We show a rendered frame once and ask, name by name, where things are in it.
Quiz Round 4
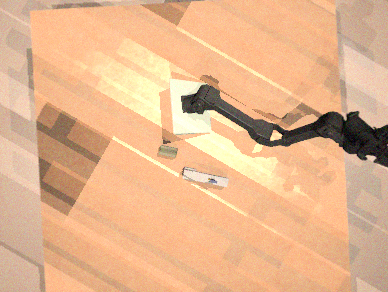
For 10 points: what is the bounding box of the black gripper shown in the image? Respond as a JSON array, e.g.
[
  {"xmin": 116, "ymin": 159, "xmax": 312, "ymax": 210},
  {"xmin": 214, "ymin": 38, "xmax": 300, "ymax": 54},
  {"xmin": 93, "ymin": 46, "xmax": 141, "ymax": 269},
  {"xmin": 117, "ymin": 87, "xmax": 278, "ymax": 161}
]
[{"xmin": 356, "ymin": 127, "xmax": 388, "ymax": 168}]

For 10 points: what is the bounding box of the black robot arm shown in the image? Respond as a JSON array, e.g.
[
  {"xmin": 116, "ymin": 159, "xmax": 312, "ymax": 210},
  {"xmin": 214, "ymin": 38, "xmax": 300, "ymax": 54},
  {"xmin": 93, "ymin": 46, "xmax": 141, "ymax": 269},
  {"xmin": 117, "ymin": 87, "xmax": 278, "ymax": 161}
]
[{"xmin": 181, "ymin": 84, "xmax": 370, "ymax": 154}]

